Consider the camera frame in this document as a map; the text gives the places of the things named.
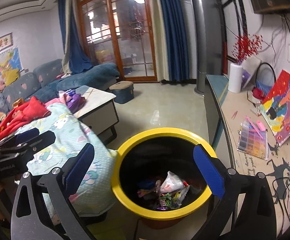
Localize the dark chocolate bar wrapper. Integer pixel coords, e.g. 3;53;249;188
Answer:
155;180;161;195

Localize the purple cloth pile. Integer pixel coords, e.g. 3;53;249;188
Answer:
64;89;86;114

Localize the Hello Kitty patterned blanket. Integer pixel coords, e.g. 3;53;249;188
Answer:
16;103;117;217

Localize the red blanket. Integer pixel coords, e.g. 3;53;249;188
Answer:
0;96;51;141

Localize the wooden glass sliding door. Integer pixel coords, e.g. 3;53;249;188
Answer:
76;0;157;83

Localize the china map poster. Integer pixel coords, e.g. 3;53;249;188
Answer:
0;47;24;85

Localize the colourful painting canvas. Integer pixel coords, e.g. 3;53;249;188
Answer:
260;70;290;146

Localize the green purple wrapper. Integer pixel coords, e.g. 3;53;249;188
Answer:
159;193;173;208

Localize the colourful bead box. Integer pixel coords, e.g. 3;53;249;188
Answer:
237;119;268;160

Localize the white ribbed vase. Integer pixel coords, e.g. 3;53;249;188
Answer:
228;63;243;93

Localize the white coffee table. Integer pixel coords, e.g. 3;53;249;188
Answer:
74;86;119;145

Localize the yellow white snack bag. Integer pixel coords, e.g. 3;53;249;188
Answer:
173;185;190;206

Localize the grey tower air conditioner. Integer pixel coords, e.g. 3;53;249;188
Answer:
192;0;223;96

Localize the yellow rimmed black trash bin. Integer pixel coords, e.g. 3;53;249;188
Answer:
111;127;217;220

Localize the blue curtain right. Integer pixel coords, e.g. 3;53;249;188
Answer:
160;0;189;82

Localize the clear white plastic bag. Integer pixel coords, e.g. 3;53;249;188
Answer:
160;171;185;193

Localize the blue curtain left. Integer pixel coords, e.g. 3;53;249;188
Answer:
57;0;93;74

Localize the blue curtain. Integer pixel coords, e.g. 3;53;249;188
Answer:
57;0;93;74
160;0;189;82

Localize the blue round ottoman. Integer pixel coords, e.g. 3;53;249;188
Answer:
109;81;134;104

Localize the grey blue sofa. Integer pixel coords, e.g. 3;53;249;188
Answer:
0;59;120;113

